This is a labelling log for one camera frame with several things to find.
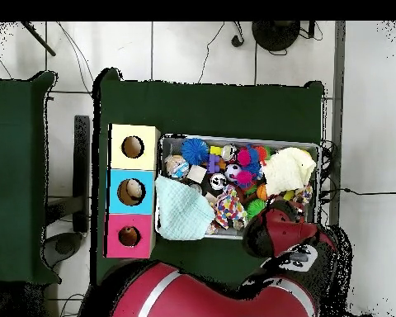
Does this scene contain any green spiky rubber ball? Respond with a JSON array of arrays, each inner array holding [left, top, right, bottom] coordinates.
[[246, 198, 266, 220]]

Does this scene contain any black round stand base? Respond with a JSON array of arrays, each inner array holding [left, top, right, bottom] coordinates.
[[251, 21, 301, 53]]

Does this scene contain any black upright stand bar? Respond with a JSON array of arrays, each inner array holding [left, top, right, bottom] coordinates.
[[72, 115, 91, 233]]

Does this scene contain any crushed clear plastic bottle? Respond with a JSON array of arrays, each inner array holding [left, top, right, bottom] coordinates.
[[164, 154, 190, 179]]

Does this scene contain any silver wire mesh bin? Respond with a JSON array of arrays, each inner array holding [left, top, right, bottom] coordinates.
[[153, 133, 322, 245]]

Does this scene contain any white cloth with colourful dots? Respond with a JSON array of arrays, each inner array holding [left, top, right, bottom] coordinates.
[[212, 184, 249, 230]]

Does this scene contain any black slanted rod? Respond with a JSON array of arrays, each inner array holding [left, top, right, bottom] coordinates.
[[21, 21, 57, 57]]

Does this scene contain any small soccer ball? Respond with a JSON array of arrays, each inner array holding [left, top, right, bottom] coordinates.
[[224, 163, 243, 182]]

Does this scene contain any mint green waffle cloth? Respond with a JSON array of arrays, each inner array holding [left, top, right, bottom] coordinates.
[[154, 174, 216, 241]]

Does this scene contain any grey round stand foot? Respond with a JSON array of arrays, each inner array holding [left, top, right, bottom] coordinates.
[[44, 232, 84, 268]]

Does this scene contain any wooden box with three holes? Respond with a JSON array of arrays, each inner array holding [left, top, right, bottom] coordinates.
[[103, 123, 162, 260]]

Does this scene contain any cream waffle cloth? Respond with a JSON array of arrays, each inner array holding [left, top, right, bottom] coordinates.
[[261, 146, 317, 197]]

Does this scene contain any black cable with plug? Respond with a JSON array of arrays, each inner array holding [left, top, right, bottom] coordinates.
[[319, 187, 396, 196]]

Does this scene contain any blue spiky rubber ball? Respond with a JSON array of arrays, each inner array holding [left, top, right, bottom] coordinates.
[[180, 137, 210, 166]]

